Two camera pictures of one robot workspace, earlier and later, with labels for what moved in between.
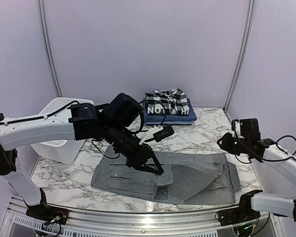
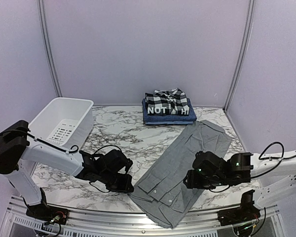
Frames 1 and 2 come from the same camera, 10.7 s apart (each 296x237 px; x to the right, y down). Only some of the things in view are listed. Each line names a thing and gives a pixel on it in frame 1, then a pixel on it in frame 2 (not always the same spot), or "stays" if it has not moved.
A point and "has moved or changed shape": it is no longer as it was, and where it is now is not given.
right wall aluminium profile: [245, 51] stays
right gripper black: [225, 144] -> [193, 182]
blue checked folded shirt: [169, 119] stays
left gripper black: [139, 158] -> [127, 186]
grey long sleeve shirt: [188, 177] has moved or changed shape
